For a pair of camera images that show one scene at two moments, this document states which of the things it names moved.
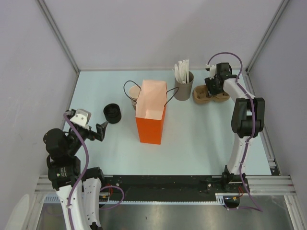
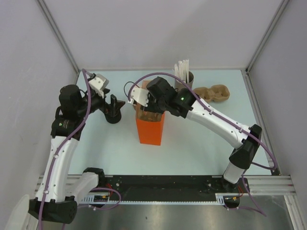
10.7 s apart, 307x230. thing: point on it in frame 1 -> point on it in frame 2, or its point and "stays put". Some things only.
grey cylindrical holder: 183,91 stays put
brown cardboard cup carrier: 200,95 -> 148,116
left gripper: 100,129 -> 115,105
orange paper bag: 150,110 stays put
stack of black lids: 112,113 stays put
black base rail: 170,187 stays put
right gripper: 211,90 -> 149,107
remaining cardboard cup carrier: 203,96 stays put
